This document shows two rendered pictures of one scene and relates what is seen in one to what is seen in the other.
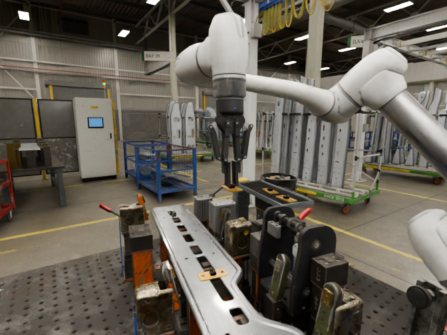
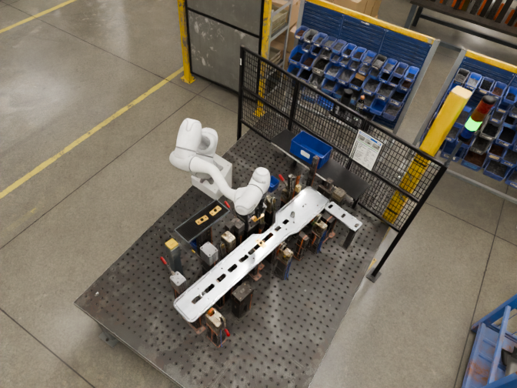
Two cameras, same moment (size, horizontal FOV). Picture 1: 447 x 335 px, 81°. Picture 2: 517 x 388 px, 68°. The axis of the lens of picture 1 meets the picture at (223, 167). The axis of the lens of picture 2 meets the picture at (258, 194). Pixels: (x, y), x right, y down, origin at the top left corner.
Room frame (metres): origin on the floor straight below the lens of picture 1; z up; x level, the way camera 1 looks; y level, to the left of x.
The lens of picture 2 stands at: (1.43, 1.24, 3.27)
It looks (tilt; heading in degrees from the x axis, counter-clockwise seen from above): 51 degrees down; 241
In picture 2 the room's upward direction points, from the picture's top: 6 degrees clockwise
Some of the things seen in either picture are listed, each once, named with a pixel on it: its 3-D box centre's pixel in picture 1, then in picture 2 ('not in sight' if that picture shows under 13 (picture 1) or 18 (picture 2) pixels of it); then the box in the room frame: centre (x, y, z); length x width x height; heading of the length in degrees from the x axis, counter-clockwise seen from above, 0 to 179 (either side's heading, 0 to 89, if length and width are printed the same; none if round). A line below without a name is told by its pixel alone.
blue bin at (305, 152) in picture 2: not in sight; (310, 149); (-0.01, -0.59, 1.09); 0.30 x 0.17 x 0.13; 117
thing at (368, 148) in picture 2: not in sight; (365, 149); (-0.27, -0.27, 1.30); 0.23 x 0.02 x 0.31; 113
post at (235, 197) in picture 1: (241, 224); (175, 262); (1.29, -0.09, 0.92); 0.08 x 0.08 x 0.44; 23
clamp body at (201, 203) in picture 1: (203, 229); (180, 290); (1.31, 0.10, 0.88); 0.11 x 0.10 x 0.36; 113
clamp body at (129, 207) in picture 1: (133, 241); (216, 328); (1.18, 0.43, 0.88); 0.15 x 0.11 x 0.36; 113
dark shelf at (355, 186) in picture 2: not in sight; (318, 162); (-0.05, -0.50, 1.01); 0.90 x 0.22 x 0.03; 113
